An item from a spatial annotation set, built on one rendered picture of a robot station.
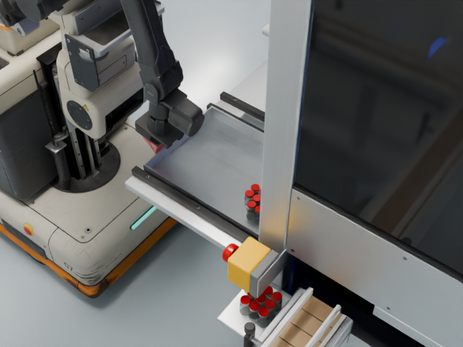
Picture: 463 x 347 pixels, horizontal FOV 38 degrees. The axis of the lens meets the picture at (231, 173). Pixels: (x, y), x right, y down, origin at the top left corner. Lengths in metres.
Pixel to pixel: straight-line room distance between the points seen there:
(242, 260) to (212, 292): 1.18
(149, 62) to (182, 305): 1.23
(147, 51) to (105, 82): 0.63
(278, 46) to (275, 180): 0.28
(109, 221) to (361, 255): 1.29
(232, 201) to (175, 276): 0.98
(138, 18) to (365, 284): 0.66
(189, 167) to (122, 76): 0.49
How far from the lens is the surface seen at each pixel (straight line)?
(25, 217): 2.41
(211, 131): 1.71
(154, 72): 1.39
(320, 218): 1.17
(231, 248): 1.31
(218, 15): 3.64
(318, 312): 1.34
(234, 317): 1.38
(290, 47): 0.97
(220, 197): 1.56
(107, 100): 1.96
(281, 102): 1.04
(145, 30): 1.34
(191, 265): 2.52
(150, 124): 1.53
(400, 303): 1.22
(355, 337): 1.39
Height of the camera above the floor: 2.08
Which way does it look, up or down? 48 degrees down
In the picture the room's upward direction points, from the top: straight up
